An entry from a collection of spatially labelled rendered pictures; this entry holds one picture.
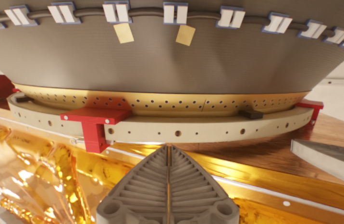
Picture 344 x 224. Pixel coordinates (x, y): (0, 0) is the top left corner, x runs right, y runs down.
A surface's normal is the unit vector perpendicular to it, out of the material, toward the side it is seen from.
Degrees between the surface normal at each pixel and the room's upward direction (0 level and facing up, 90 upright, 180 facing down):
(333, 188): 90
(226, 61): 62
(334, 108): 90
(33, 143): 127
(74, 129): 90
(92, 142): 90
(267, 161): 180
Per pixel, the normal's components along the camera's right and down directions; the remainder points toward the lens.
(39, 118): -0.35, 0.24
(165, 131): 0.01, 0.27
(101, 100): -0.15, 0.69
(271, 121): 0.33, 0.26
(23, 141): -0.25, -0.38
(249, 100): 0.22, 0.69
